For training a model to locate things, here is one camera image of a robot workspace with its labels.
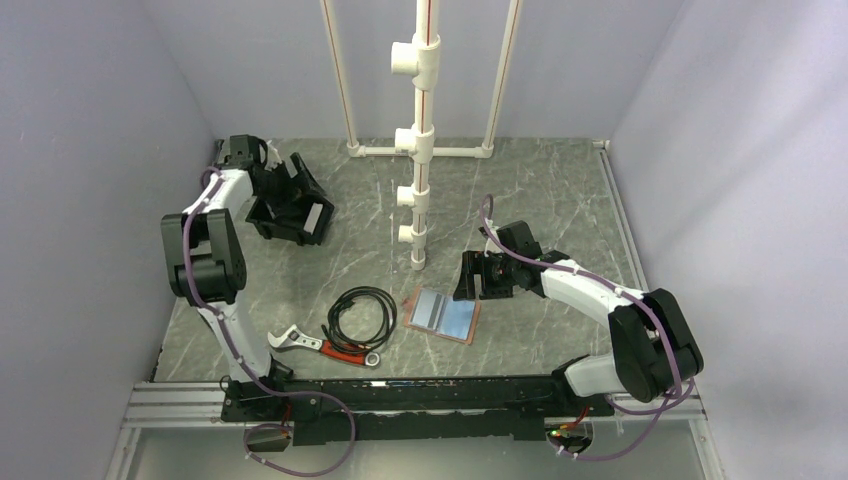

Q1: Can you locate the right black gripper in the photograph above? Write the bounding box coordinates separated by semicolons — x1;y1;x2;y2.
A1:
453;250;519;300

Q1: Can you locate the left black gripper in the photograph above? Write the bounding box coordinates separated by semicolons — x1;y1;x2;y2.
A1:
256;154;325;219

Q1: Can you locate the white credit card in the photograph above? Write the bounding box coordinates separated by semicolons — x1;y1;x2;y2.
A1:
438;298;477;341

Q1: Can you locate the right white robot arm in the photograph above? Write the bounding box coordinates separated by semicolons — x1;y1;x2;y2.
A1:
453;221;704;415

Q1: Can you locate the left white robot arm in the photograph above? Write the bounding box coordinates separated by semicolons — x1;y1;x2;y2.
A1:
160;134;335;420

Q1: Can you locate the black plastic card bin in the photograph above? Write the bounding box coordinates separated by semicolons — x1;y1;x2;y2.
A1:
246;196;335;246

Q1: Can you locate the white card stack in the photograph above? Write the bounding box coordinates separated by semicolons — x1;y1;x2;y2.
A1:
303;203;324;235

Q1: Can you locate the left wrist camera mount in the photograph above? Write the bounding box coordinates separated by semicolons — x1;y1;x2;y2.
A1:
259;140;283;171

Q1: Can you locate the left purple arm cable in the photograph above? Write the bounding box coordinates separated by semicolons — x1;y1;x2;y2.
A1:
181;165;356;480

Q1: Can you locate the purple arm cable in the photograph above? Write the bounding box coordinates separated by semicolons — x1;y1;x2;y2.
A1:
181;165;356;480
478;194;697;463

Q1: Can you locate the red handled adjustable wrench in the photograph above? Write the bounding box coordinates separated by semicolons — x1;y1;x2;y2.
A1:
267;325;381;368

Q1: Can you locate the coiled black cable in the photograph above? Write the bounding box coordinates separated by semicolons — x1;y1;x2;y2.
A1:
321;286;398;356

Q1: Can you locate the white PVC pipe frame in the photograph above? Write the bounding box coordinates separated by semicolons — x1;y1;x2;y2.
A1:
319;1;522;271

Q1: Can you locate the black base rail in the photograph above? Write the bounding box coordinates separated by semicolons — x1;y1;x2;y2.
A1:
220;374;613;446

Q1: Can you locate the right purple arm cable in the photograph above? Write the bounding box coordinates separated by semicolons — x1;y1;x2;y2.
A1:
478;194;697;463

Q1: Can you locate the aluminium extrusion frame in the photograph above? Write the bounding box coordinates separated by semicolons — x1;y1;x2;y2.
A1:
106;382;727;479

